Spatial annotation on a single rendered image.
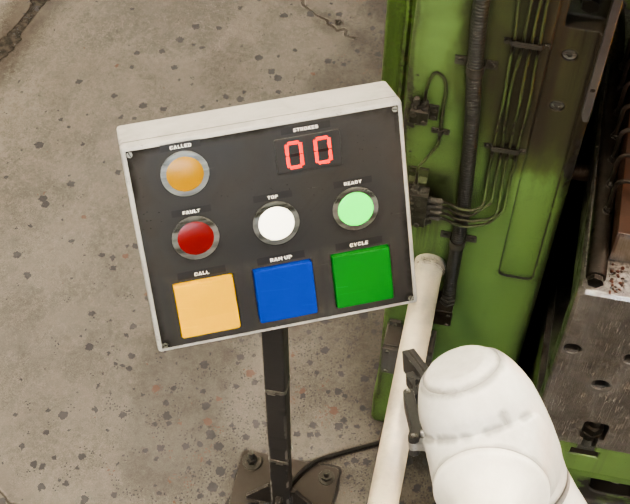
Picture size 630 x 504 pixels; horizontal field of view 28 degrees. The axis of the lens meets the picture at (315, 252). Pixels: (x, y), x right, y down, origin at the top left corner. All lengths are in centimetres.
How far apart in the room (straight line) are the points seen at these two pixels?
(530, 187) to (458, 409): 84
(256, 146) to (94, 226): 144
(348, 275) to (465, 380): 52
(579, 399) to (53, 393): 118
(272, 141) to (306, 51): 171
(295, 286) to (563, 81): 45
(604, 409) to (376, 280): 55
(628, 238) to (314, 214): 44
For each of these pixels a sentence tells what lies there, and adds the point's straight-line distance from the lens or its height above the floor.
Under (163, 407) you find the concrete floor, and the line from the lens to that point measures 264.
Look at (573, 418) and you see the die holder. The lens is 204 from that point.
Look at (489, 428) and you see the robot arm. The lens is 110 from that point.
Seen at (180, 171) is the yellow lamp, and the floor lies 117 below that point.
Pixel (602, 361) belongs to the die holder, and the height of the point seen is 74.
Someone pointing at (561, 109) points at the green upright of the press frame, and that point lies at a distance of 175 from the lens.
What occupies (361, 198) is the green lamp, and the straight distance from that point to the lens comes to 154.
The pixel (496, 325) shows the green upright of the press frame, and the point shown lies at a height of 46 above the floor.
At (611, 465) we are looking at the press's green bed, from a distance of 218.
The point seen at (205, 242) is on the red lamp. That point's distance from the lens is 153.
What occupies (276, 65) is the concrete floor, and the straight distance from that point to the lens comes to 317.
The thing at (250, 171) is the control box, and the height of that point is 115.
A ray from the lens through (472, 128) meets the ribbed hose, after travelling 176.
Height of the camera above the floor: 235
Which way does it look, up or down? 56 degrees down
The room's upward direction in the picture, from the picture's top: 1 degrees clockwise
